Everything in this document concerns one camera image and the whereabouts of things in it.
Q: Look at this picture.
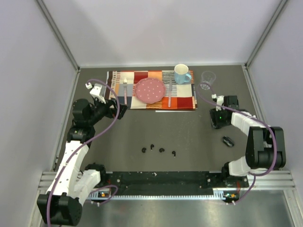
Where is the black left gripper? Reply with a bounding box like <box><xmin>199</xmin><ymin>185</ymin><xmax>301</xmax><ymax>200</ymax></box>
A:
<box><xmin>87</xmin><ymin>96</ymin><xmax>128</xmax><ymax>126</ymax></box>

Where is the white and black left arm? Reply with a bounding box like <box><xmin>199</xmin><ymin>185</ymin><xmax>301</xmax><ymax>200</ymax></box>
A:
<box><xmin>37</xmin><ymin>98</ymin><xmax>127</xmax><ymax>227</ymax></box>

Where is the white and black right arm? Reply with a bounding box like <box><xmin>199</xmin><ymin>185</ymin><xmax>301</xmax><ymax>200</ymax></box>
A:
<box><xmin>210</xmin><ymin>94</ymin><xmax>286</xmax><ymax>187</ymax></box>

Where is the black marbled earbud case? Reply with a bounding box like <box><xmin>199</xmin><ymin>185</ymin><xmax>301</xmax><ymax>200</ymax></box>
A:
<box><xmin>222</xmin><ymin>136</ymin><xmax>235</xmax><ymax>148</ymax></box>

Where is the pink dotted plate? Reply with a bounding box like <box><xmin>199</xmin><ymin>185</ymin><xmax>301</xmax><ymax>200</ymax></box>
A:
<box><xmin>134</xmin><ymin>78</ymin><xmax>166</xmax><ymax>104</ymax></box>

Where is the clear drinking glass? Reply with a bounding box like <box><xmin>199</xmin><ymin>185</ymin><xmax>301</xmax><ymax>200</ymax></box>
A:
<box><xmin>200</xmin><ymin>71</ymin><xmax>216</xmax><ymax>90</ymax></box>

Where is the colourful patchwork placemat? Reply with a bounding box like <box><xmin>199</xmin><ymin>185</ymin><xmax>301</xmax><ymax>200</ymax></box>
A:
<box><xmin>106</xmin><ymin>70</ymin><xmax>197</xmax><ymax>111</ymax></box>

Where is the light blue mug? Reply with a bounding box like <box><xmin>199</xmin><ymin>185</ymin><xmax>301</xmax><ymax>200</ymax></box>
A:
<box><xmin>174</xmin><ymin>64</ymin><xmax>192</xmax><ymax>85</ymax></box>

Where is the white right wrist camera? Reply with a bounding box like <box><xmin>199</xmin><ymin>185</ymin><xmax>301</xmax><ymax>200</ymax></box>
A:
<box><xmin>212</xmin><ymin>94</ymin><xmax>224</xmax><ymax>112</ymax></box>

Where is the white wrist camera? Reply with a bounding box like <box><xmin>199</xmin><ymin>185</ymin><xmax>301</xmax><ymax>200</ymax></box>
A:
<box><xmin>212</xmin><ymin>94</ymin><xmax>224</xmax><ymax>112</ymax></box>
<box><xmin>89</xmin><ymin>83</ymin><xmax>106</xmax><ymax>104</ymax></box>

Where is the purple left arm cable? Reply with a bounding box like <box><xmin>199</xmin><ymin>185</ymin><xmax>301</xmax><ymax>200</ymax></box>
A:
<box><xmin>46</xmin><ymin>79</ymin><xmax>119</xmax><ymax>225</ymax></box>

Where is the fork with pink handle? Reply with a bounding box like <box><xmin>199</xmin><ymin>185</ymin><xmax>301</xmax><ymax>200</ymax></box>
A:
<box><xmin>123</xmin><ymin>78</ymin><xmax>127</xmax><ymax>105</ymax></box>

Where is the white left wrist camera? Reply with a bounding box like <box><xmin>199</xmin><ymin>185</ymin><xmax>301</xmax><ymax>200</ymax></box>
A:
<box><xmin>89</xmin><ymin>83</ymin><xmax>106</xmax><ymax>104</ymax></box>

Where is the knife with pink handle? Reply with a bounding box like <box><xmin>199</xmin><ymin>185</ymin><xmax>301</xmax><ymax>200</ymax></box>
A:
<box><xmin>168</xmin><ymin>78</ymin><xmax>172</xmax><ymax>108</ymax></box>

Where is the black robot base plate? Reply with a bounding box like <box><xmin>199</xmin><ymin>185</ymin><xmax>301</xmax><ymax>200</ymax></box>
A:
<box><xmin>107</xmin><ymin>171</ymin><xmax>249</xmax><ymax>196</ymax></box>

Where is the aluminium frame rail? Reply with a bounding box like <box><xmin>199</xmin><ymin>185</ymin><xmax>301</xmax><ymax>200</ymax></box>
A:
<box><xmin>37</xmin><ymin>171</ymin><xmax>296</xmax><ymax>201</ymax></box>

